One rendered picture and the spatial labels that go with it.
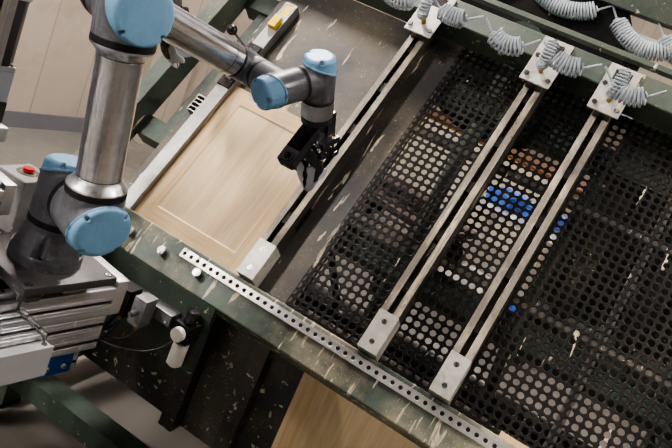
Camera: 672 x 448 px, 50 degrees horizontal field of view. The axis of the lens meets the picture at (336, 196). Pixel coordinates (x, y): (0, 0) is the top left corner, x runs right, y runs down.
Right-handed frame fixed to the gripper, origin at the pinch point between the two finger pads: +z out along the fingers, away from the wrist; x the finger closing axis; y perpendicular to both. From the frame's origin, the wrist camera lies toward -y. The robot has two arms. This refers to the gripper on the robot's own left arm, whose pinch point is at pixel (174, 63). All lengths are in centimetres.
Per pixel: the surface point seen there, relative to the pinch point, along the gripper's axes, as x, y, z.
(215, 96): 16.2, 2.2, 22.8
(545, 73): 48, 106, 7
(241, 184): -8.8, 24.1, 34.7
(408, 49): 49, 60, 10
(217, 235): -27, 24, 41
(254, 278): -38, 43, 40
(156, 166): -13.2, -4.7, 33.0
